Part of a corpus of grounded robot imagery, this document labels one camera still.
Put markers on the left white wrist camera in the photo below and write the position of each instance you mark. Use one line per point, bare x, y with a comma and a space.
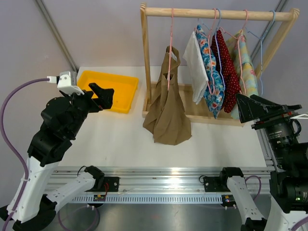
66, 82

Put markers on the pastel floral garment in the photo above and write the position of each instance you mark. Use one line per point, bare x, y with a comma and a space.
243, 64

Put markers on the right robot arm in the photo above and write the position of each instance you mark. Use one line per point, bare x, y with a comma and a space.
288, 182

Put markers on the white cloth garment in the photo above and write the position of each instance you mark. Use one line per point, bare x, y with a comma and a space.
193, 58

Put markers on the red polka dot garment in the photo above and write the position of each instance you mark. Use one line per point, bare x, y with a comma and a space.
231, 78

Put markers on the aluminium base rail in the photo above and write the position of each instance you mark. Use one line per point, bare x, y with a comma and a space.
152, 185

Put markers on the wooden clothes rack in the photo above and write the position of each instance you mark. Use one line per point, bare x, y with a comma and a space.
198, 113

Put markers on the blue floral garment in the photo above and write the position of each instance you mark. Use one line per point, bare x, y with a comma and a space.
214, 93

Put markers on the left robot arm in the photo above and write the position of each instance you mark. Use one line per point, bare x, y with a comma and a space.
32, 209

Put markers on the pink hanger with brown skirt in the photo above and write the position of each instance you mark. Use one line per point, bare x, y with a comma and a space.
170, 48

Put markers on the brown skirt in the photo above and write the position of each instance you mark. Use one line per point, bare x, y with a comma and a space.
166, 119

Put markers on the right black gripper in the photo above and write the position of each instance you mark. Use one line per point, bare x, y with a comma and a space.
250, 109

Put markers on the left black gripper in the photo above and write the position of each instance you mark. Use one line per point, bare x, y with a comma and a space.
104, 101

